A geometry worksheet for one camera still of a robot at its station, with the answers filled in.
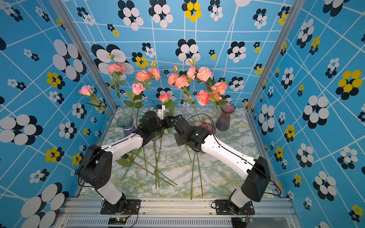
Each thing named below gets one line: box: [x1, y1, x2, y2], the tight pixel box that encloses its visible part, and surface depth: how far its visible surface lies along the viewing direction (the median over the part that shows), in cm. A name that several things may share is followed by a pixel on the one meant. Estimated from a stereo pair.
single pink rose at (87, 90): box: [78, 85, 115, 117], surface depth 72 cm
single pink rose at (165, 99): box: [158, 93, 178, 116], surface depth 91 cm
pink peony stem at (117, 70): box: [106, 53, 126, 118], surface depth 82 cm
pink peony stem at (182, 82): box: [167, 66, 203, 122], surface depth 75 cm
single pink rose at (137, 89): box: [124, 82, 146, 117], surface depth 75 cm
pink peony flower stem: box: [186, 57, 216, 92], surface depth 75 cm
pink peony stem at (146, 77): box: [134, 60, 162, 91], surface depth 74 cm
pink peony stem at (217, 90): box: [210, 81, 228, 110], surface depth 74 cm
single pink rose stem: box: [196, 89, 221, 111], surface depth 69 cm
